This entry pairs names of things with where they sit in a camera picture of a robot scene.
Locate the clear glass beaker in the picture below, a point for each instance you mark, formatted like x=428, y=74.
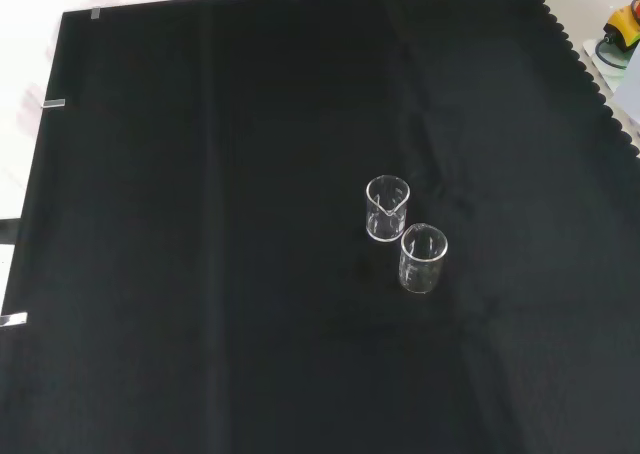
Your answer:
x=387, y=221
x=422, y=274

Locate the black bench cloth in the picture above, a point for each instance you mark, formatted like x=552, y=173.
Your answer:
x=200, y=224

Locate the metal cloth clip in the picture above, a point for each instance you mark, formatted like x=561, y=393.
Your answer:
x=54, y=104
x=96, y=12
x=13, y=319

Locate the pale board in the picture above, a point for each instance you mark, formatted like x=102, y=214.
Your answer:
x=600, y=71

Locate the grey box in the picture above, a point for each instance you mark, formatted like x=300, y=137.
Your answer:
x=629, y=89

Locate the yellow stop button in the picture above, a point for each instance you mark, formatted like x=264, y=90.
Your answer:
x=622, y=24

